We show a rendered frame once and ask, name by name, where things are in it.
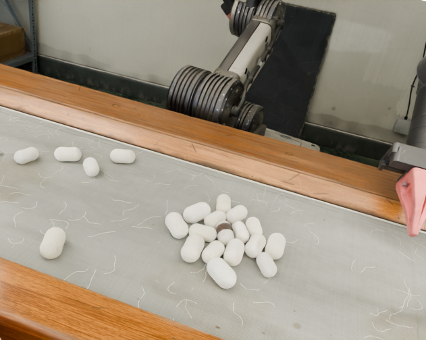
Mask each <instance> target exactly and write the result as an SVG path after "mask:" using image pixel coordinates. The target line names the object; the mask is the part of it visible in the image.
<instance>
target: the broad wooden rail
mask: <svg viewBox="0 0 426 340"><path fill-rule="evenodd" d="M0 106H1V107H5V108H8V109H11V110H14V111H19V112H21V113H25V114H28V115H32V116H35V117H39V118H41V119H46V120H49V121H52V122H55V123H60V124H62V125H66V126H69V127H71V128H76V129H79V130H82V131H85V132H90V133H92V134H96V135H99V136H103V137H106V138H110V139H112V140H117V141H119V142H123V143H126V144H130V145H133V146H137V147H140V148H144V149H147V150H151V151H153V152H158V153H160V154H164V155H167V156H170V157H174V158H177V159H181V160H183V161H188V162H190V163H194V164H197V165H201V166H204V167H208V168H211V169H215V170H218V171H222V172H224V173H229V174H231V175H235V176H238V177H242V178H245V179H249V180H252V181H255V182H259V183H263V184H265V185H268V186H272V187H275V188H279V189H282V190H285V191H289V192H293V193H295V194H300V195H302V196H306V197H309V198H313V199H316V200H320V201H323V202H326V203H330V204H333V205H336V206H341V207H343V208H347V209H350V210H354V211H356V212H360V213H363V214H366V215H371V216H373V217H377V218H380V219H384V220H387V221H391V222H393V223H397V224H401V225H404V226H406V217H405V214H404V210H403V207H402V205H401V202H400V199H399V197H398V193H397V191H396V183H397V179H398V178H399V177H400V176H401V175H402V174H399V173H395V172H393V171H388V170H385V169H382V170H381V171H380V170H379V169H378V167H373V166H370V165H366V164H363V163H359V162H356V161H351V160H348V159H344V158H341V157H337V156H334V155H331V154H326V153H324V152H319V151H316V150H312V149H309V148H305V147H301V146H297V145H294V144H290V143H287V142H282V141H279V140H275V139H272V138H268V137H264V136H260V135H258V134H253V133H250V132H245V131H243V130H239V129H236V128H232V127H228V126H225V125H221V124H218V123H213V122H211V121H206V120H204V119H199V118H195V117H190V116H187V115H184V114H181V113H177V112H174V111H170V110H167V109H162V108H159V107H155V106H152V105H148V104H144V103H140V102H137V101H133V100H130V99H127V98H123V97H120V96H116V95H112V94H108V93H105V92H101V91H98V90H93V89H90V88H86V87H83V86H79V85H76V84H71V83H69V82H64V81H61V80H57V79H54V78H50V77H46V76H42V75H39V74H35V73H32V72H27V71H24V70H22V69H17V68H14V67H10V66H7V65H3V64H0ZM421 231H425V232H426V220H425V222H424V224H423V226H422V228H421Z"/></svg>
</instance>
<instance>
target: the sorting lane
mask: <svg viewBox="0 0 426 340"><path fill-rule="evenodd" d="M29 147H34V148H36V149H37V150H38V152H39V156H38V158H37V159H36V160H34V161H30V162H27V163H24V164H19V163H17V162H16V161H15V160H14V155H15V153H16V152H17V151H19V150H24V149H26V148H29ZM59 147H76V148H78V149H80V151H81V153H82V156H81V158H80V160H78V161H58V160H57V159H56V158H55V155H54V152H55V150H56V149H57V148H59ZM114 149H124V150H132V151H133V152H134V154H135V156H136V158H135V160H134V161H133V162H132V163H114V162H113V161H112V160H111V159H110V153H111V151H112V150H114ZM88 157H92V158H94V159H95V160H96V161H97V164H98V166H99V173H98V174H97V175H96V176H94V177H91V176H88V175H87V174H86V172H85V170H84V167H83V162H84V160H85V159H86V158H88ZM221 194H227V195H228V196H229V197H230V199H231V209H232V208H234V207H235V206H238V205H242V206H245V207H246V209H247V211H248V213H247V216H246V217H245V218H244V219H242V220H241V221H242V222H243V223H244V224H245V223H246V220H247V219H248V218H250V217H256V218H258V220H259V222H260V224H261V228H262V231H263V233H262V235H263V236H264V237H265V239H266V244H265V246H266V245H267V240H268V238H269V236H270V235H271V234H273V233H280V234H282V235H283V236H284V237H285V239H286V245H285V248H284V253H283V255H282V257H281V258H279V259H276V260H273V261H274V263H275V265H276V267H277V272H276V274H275V275H274V276H273V277H265V276H263V274H262V273H261V270H260V268H259V266H258V264H257V261H256V259H257V257H256V258H251V257H249V256H247V255H246V252H245V251H244V253H243V256H242V260H241V262H240V263H239V264H238V265H236V266H230V267H231V268H232V269H233V270H234V272H235V274H236V283H235V285H234V286H233V287H231V288H229V289H224V288H222V287H220V286H219V285H218V284H217V283H216V282H215V280H214V279H213V278H212V277H211V276H210V275H209V273H208V272H207V263H206V262H204V261H203V259H202V252H203V250H204V249H205V248H206V247H207V246H208V245H209V244H210V242H205V245H204V248H203V250H202V252H201V255H200V257H199V258H198V260H197V261H195V262H186V261H184V260H183V258H182V257H181V249H182V247H183V245H184V244H185V241H186V239H187V237H188V236H189V228H190V227H191V226H192V225H193V224H190V223H187V222H186V221H185V220H184V217H183V213H184V210H185V209H186V208H187V207H189V206H192V205H193V204H196V203H199V202H205V203H207V204H208V205H209V206H210V209H211V213H213V212H215V211H216V205H217V197H218V196H219V195H221ZM172 212H176V213H179V214H180V215H181V216H182V218H183V220H184V221H185V223H186V224H187V225H188V234H187V235H186V236H185V237H183V238H181V239H178V238H175V237H174V236H173V235H172V234H171V232H170V230H169V229H168V227H167V226H166V224H165V218H166V216H167V215H168V214H169V213H172ZM197 223H198V224H201V225H205V223H204V219H203V220H202V221H199V222H197ZM194 224H196V223H194ZM245 226H246V225H245ZM52 227H59V228H61V229H63V230H64V232H65V235H66V239H65V243H64V245H63V249H62V252H61V254H60V255H59V256H58V257H57V258H54V259H47V258H44V257H43V256H42V255H41V253H40V245H41V243H42V241H43V238H44V236H45V233H46V232H47V230H49V229H50V228H52ZM262 252H265V247H264V248H263V250H262ZM0 257H2V258H5V259H7V260H10V261H13V262H16V263H18V264H21V265H24V266H27V267H29V268H32V269H34V270H37V271H40V272H42V273H45V274H48V275H51V276H53V277H57V278H58V279H62V280H64V281H67V282H70V283H73V284H75V285H78V286H81V287H84V288H86V289H89V290H91V291H95V292H97V293H100V294H103V295H106V296H108V297H111V298H113V299H116V300H119V301H121V302H124V303H127V304H130V305H132V306H136V307H137V308H141V309H143V310H146V311H149V312H152V313H154V314H157V315H160V316H162V317H165V318H168V319H170V320H174V321H176V322H179V323H182V324H185V325H187V326H190V327H192V328H195V329H198V330H200V331H203V332H206V333H208V334H211V335H215V336H216V337H220V338H222V339H225V340H426V232H425V231H421V230H420V232H419V234H418V235H416V236H415V237H411V236H409V235H408V231H407V226H404V225H401V224H397V223H393V222H391V221H387V220H384V219H380V218H377V217H373V216H371V215H366V214H363V213H361V212H356V211H354V210H350V209H347V208H343V207H341V206H336V205H333V204H330V203H326V202H323V201H320V200H316V199H313V198H309V197H306V196H302V195H300V194H295V193H293V192H289V191H285V190H282V189H279V188H275V187H272V186H268V185H265V184H263V183H259V182H255V181H252V180H249V179H245V178H242V177H238V176H235V175H231V174H229V173H224V172H222V171H218V170H215V169H211V168H208V167H204V166H201V165H197V164H194V163H190V162H188V161H183V160H181V159H177V158H174V157H170V156H167V155H164V154H160V153H158V152H153V151H151V150H147V149H144V148H140V147H137V146H133V145H130V144H126V143H123V142H119V141H117V140H112V139H110V138H106V137H103V136H99V135H96V134H92V133H90V132H85V131H82V130H79V129H76V128H73V127H69V126H66V125H62V124H60V123H55V122H52V121H49V120H46V119H41V118H39V117H35V116H32V115H28V114H25V113H21V112H19V111H14V110H11V109H8V108H5V107H1V106H0Z"/></svg>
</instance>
